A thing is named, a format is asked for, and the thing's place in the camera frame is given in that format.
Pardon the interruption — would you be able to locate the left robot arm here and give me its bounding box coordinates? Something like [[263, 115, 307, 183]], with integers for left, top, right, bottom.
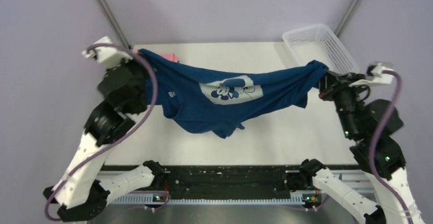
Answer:
[[43, 59, 164, 222]]

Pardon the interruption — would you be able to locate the right aluminium frame post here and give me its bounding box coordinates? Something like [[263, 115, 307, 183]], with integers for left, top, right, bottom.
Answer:
[[334, 0, 362, 37]]

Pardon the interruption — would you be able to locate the white slotted cable duct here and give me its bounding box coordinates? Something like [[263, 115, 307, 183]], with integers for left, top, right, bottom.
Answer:
[[112, 194, 319, 205]]

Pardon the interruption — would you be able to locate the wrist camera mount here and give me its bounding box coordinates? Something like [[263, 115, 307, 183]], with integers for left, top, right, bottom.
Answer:
[[349, 62, 394, 87], [82, 46, 132, 69]]

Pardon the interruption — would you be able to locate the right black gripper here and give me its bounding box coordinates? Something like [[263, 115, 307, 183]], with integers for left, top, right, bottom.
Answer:
[[317, 67, 370, 138]]

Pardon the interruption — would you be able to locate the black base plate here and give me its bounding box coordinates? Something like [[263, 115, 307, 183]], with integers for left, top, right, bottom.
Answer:
[[145, 165, 325, 201]]

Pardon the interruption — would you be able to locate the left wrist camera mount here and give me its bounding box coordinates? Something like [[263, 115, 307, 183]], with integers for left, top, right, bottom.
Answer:
[[82, 46, 132, 69]]

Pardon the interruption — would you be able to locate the aluminium frame post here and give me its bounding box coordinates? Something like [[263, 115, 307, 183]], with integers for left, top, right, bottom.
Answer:
[[334, 0, 362, 37], [95, 0, 131, 49]]

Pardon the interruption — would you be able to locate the pink folded t-shirt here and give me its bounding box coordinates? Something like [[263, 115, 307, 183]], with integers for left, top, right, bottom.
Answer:
[[134, 48, 179, 63]]

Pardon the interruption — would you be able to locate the white plastic basket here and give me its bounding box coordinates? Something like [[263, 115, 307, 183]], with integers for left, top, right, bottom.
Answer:
[[282, 24, 360, 74]]

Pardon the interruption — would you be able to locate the blue t-shirt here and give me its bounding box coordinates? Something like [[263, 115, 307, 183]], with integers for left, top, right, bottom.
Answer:
[[138, 49, 328, 139]]

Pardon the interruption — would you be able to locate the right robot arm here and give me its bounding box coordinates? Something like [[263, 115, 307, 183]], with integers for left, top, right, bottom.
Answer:
[[297, 68, 423, 223]]

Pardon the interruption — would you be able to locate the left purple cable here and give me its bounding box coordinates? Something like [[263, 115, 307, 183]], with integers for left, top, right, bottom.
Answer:
[[44, 43, 159, 222]]

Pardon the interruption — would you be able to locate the left aluminium frame post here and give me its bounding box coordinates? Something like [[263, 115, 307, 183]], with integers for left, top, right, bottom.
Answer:
[[95, 0, 131, 49]]

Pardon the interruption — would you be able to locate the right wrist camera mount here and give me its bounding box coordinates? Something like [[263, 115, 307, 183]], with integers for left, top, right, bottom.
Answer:
[[349, 62, 394, 87]]

